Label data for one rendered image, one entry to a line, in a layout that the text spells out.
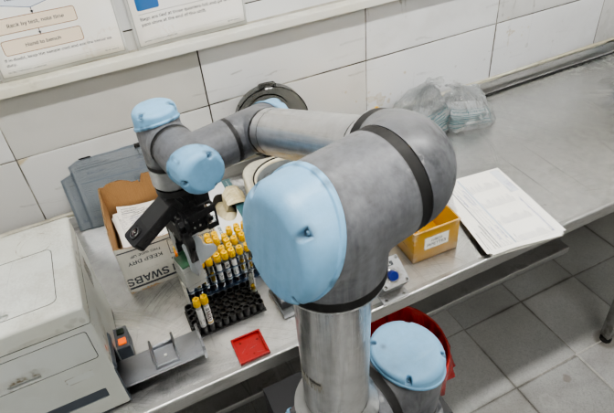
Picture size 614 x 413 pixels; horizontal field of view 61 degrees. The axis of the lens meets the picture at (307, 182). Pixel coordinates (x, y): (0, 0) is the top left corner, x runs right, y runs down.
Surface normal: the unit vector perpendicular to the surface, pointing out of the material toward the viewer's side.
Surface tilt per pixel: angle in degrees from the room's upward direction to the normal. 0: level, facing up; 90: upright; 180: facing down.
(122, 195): 88
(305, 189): 16
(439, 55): 90
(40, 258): 0
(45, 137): 90
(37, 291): 0
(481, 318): 0
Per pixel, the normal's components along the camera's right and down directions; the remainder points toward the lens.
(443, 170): 0.64, -0.05
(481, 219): -0.08, -0.79
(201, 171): 0.60, 0.44
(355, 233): 0.52, 0.12
